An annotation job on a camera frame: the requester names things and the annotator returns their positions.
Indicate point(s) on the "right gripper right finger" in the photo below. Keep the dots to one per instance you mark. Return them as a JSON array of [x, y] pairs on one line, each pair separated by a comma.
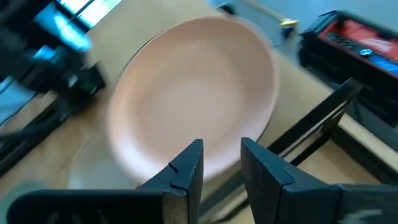
[[273, 193]]

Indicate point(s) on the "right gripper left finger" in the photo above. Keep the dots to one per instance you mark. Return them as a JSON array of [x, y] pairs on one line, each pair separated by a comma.
[[186, 180]]

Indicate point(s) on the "orange plate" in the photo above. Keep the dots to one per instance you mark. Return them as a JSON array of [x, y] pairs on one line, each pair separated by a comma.
[[192, 93]]

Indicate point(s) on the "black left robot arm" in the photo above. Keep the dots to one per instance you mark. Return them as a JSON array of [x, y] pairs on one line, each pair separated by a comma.
[[31, 62]]

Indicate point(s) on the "red and black toolbox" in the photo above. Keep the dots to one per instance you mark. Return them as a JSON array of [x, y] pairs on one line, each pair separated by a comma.
[[357, 40]]

